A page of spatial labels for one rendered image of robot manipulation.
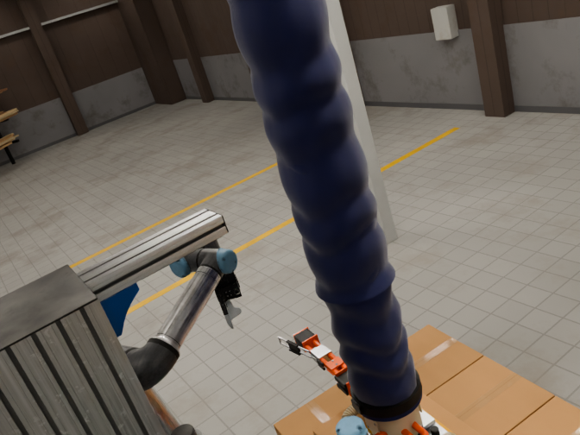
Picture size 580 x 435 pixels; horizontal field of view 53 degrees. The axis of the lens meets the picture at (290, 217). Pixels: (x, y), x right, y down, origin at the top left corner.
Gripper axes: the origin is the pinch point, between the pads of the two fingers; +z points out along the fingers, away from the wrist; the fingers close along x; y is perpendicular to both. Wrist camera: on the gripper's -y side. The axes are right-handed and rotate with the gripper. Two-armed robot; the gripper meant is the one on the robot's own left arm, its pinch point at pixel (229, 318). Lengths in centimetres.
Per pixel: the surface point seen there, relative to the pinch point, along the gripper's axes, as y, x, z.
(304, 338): 22.6, 23.2, 34.1
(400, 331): 49, -39, 1
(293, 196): 32, -36, -49
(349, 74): 127, 282, -12
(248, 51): 32, -37, -88
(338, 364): 31.5, 0.9, 35.1
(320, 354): 26.6, 10.6, 34.9
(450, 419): 60, -29, 50
